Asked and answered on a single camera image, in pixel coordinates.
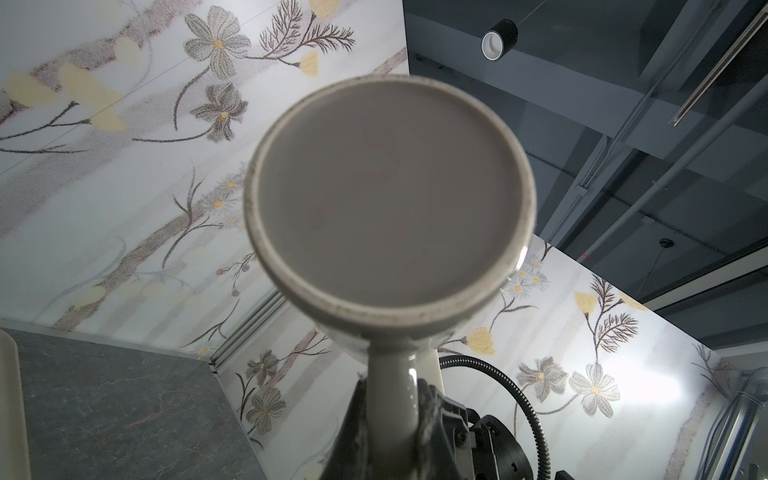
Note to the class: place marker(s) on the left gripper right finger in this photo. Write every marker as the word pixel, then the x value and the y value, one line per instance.
pixel 435 437

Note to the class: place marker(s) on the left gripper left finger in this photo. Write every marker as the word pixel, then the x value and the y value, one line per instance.
pixel 349 458

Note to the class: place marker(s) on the grey ceramic mug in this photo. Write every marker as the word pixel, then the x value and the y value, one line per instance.
pixel 390 209

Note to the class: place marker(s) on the beige rectangular tray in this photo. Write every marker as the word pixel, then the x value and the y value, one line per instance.
pixel 15 461

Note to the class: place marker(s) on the black white tape roll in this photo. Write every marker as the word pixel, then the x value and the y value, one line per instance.
pixel 499 40

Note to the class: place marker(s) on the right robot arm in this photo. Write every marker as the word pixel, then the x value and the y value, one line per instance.
pixel 492 448

